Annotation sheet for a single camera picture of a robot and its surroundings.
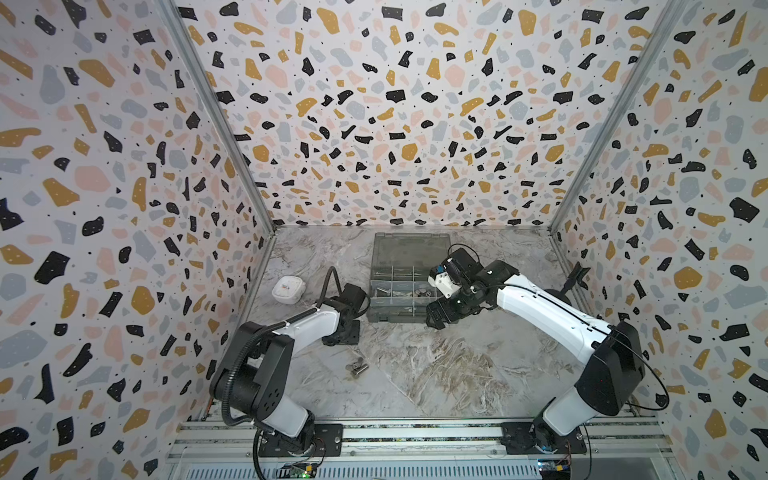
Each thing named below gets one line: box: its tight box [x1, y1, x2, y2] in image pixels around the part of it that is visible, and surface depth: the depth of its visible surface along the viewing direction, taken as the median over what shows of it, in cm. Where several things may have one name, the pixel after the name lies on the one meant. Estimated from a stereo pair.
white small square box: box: [272, 275, 306, 305], surface depth 100 cm
